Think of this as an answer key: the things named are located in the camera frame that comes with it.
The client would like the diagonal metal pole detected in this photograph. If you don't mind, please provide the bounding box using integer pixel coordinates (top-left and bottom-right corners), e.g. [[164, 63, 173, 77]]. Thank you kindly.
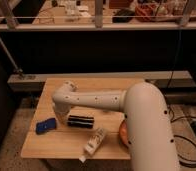
[[0, 36, 24, 79]]

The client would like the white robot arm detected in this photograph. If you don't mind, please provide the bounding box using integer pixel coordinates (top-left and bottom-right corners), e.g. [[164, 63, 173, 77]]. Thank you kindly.
[[52, 81, 180, 171]]

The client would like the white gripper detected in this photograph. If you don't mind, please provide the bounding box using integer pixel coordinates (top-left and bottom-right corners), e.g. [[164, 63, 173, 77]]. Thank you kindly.
[[53, 104, 71, 124]]

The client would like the blue eraser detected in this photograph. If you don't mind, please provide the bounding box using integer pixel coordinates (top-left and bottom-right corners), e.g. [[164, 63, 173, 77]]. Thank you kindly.
[[35, 118, 56, 135]]

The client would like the orange round object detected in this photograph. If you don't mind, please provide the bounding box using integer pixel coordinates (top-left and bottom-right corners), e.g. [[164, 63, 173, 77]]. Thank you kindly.
[[119, 121, 128, 146]]

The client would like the black floor cable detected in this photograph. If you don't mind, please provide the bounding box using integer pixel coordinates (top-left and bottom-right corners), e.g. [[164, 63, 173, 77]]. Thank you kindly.
[[167, 104, 196, 169]]

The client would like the wooden table board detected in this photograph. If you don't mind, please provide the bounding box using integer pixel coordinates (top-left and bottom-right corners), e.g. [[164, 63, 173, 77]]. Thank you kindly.
[[21, 78, 130, 160]]

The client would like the white tube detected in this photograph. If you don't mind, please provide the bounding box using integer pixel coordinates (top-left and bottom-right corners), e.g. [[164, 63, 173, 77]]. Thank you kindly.
[[79, 128, 107, 163]]

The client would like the metal frame rail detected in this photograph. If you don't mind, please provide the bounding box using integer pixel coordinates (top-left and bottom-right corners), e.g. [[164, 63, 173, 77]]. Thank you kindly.
[[0, 0, 196, 31]]

